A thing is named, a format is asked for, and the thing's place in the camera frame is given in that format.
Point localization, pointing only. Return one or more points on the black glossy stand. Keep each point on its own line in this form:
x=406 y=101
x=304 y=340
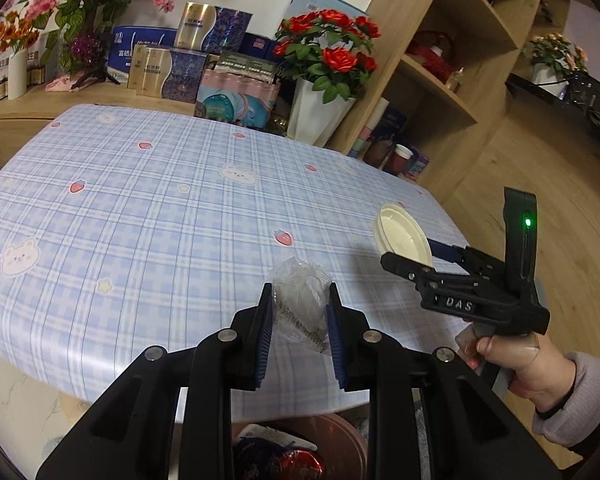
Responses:
x=570 y=110

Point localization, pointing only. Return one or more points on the small dark blue box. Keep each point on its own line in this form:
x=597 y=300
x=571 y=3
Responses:
x=257 y=45

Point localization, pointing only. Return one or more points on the silver and blue gift box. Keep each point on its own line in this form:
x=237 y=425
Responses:
x=195 y=27

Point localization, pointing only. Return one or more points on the pinkish brown trash bin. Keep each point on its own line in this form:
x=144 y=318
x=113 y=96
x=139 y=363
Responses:
x=347 y=440

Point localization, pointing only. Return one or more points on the stack of pastel cups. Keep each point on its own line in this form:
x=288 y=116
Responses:
x=367 y=132

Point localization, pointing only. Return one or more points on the gold and blue gift box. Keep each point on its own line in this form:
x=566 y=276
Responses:
x=180 y=77

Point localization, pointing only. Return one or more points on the red basket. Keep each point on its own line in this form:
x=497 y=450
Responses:
x=432 y=57

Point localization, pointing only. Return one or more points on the dark brown cup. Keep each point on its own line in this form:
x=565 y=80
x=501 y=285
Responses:
x=377 y=155

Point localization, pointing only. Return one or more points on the small blue printed box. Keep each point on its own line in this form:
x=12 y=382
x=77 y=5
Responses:
x=417 y=166

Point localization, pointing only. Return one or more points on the dark green box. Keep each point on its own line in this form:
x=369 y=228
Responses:
x=245 y=65

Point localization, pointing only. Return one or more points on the orange artificial flowers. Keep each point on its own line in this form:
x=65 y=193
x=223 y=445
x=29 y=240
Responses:
x=15 y=32

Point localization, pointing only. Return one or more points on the white faceted flower pot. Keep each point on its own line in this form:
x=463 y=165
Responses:
x=312 y=112

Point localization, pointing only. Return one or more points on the white box with dark print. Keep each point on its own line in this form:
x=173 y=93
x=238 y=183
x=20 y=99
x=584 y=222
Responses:
x=34 y=60

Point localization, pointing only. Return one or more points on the white ribbed vase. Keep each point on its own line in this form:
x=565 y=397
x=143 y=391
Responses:
x=17 y=77

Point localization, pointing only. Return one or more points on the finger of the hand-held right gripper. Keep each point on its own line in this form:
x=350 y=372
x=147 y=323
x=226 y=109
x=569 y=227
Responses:
x=442 y=250
x=410 y=269

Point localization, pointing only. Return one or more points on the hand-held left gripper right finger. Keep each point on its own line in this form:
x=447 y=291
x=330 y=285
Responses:
x=332 y=340

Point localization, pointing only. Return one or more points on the dark blue snack packet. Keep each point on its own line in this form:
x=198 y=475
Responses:
x=252 y=460

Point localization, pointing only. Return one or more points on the small black tripod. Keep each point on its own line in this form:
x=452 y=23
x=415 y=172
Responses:
x=92 y=77

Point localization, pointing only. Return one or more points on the red rose bouquet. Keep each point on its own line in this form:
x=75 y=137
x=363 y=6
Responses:
x=337 y=57

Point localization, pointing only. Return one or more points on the person's right hand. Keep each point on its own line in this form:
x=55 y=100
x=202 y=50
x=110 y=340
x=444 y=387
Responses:
x=530 y=365

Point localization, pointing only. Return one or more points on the white blister card pack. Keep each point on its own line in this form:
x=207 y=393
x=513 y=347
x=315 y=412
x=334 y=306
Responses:
x=275 y=437

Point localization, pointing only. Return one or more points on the purple flower sprig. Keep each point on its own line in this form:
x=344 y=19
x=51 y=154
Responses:
x=82 y=47

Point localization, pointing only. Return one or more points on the wooden sideboard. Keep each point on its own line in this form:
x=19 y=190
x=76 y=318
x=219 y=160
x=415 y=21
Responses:
x=55 y=105

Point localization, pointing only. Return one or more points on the pink cloth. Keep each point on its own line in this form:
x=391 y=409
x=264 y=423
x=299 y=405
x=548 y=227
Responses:
x=60 y=85

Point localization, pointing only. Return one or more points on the clear silver-edged plastic wrapper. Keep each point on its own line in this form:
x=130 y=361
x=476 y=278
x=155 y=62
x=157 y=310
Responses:
x=300 y=290

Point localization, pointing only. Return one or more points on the pale pink rose bouquet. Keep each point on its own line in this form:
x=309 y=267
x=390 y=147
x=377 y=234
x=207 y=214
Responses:
x=555 y=50

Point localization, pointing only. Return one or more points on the red cup with white lid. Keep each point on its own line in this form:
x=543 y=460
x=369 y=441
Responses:
x=399 y=160

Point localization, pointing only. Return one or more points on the blue and white carton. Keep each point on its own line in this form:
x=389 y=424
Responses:
x=130 y=40

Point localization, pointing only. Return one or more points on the crushed red soda can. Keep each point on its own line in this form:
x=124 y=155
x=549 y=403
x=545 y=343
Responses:
x=300 y=465

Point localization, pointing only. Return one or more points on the wooden shelf unit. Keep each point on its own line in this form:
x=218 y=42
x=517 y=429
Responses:
x=405 y=10

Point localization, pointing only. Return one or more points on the small perfume bottle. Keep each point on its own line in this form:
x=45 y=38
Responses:
x=456 y=81

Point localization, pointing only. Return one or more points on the small white flower pot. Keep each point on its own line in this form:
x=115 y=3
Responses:
x=547 y=77

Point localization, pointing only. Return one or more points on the blue box on shelf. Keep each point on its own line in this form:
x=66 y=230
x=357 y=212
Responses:
x=392 y=122

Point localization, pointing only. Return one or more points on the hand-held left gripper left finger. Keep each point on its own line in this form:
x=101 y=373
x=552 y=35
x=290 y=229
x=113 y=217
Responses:
x=265 y=335

